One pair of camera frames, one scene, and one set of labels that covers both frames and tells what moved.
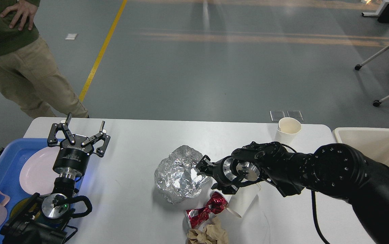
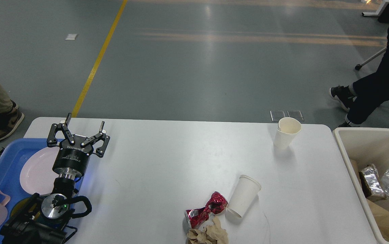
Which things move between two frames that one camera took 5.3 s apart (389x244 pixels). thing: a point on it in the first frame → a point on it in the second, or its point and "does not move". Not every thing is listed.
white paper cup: x=288 y=130 does not move
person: x=12 y=57 → x=5 y=116
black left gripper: x=75 y=154 does not move
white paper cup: x=239 y=203 does not move
